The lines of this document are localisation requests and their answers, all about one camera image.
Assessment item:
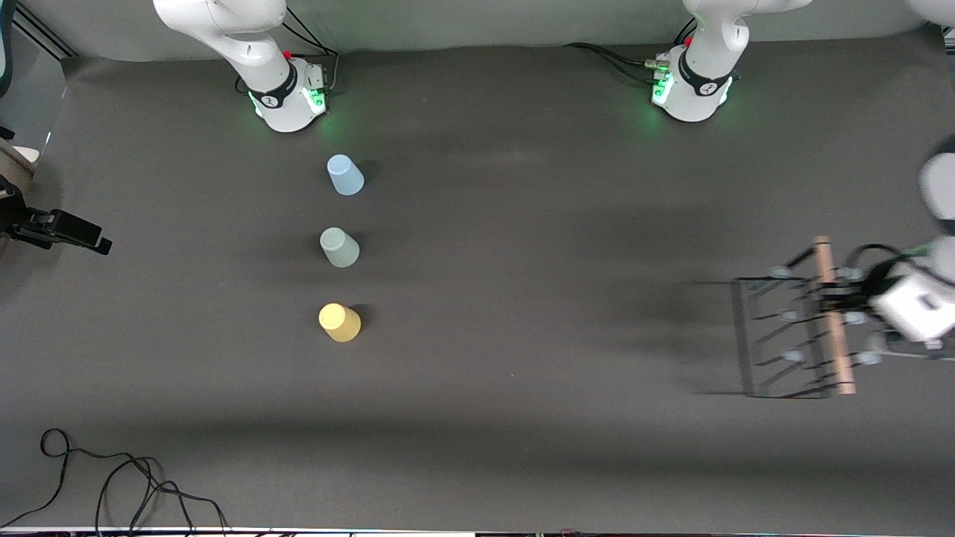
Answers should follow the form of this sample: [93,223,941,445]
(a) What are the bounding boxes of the yellow plastic cup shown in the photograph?
[319,303,362,343]

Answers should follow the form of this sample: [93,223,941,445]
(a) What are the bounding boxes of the dark grey table mat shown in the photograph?
[0,26,955,535]

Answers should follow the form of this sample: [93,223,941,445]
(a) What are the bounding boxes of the light blue plastic cup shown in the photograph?
[327,154,366,197]

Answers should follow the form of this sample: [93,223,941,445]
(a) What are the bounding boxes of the black wire cup holder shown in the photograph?
[731,235,887,400]

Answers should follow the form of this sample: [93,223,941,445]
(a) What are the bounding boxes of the black left arm base cables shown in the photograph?
[563,41,670,84]

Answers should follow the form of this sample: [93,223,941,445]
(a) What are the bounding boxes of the white panel corner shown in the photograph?
[0,139,42,177]

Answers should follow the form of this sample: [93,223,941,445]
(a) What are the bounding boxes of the thin black loose cable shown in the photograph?
[0,428,229,535]

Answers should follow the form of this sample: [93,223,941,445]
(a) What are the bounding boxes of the dark teal hose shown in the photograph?
[0,0,16,98]

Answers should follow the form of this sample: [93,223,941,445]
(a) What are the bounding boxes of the pale green plastic cup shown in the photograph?
[320,227,360,269]

